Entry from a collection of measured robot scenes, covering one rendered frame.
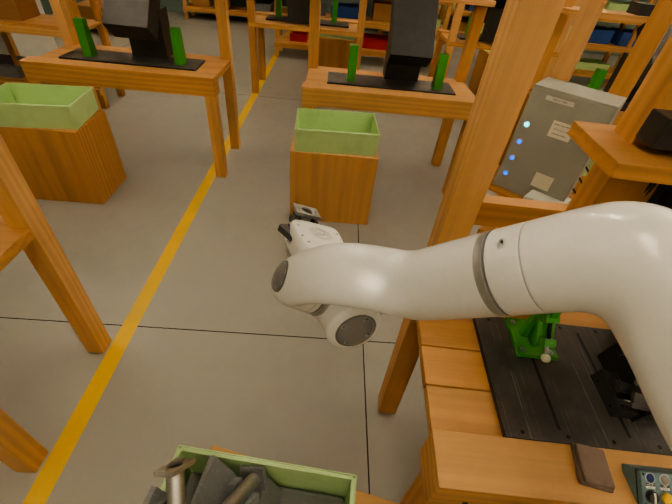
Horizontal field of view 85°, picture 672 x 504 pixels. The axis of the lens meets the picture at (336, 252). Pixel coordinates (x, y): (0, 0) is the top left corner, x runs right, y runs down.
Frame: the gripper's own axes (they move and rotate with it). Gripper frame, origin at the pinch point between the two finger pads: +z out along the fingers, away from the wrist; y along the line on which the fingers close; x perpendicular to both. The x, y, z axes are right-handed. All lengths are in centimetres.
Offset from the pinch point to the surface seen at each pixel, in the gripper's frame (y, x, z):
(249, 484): -1, 51, -26
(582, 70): -626, -194, 514
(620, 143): -70, -41, -1
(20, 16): 181, 66, 478
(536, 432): -74, 31, -31
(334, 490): -23, 54, -28
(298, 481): -14, 55, -25
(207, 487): 8, 50, -26
